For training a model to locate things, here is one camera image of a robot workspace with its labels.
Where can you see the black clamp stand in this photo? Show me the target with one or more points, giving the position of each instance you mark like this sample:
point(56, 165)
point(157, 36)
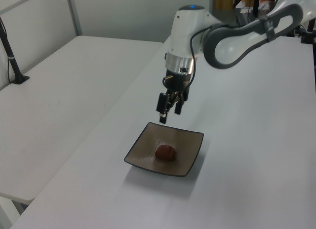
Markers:
point(306, 34)

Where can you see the square brown ceramic plate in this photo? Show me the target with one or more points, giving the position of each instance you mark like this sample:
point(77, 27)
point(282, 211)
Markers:
point(144, 147)

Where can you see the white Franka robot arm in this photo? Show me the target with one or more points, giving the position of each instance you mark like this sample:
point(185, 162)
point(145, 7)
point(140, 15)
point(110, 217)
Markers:
point(185, 29)

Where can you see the black camera pole with base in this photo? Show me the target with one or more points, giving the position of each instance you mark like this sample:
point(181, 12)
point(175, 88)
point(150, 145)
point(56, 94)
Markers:
point(12, 63)

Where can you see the small round brown food item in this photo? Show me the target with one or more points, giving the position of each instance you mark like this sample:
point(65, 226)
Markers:
point(166, 152)

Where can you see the aluminium frame corner post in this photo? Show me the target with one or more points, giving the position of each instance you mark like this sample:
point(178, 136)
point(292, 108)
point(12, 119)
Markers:
point(74, 14)

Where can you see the black upright bar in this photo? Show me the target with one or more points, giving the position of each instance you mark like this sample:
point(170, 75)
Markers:
point(256, 4)

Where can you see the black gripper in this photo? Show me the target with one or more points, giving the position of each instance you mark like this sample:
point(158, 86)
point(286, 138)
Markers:
point(176, 83)

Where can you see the brown cardboard panel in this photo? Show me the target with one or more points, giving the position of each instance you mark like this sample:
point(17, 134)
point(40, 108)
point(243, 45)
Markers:
point(223, 0)

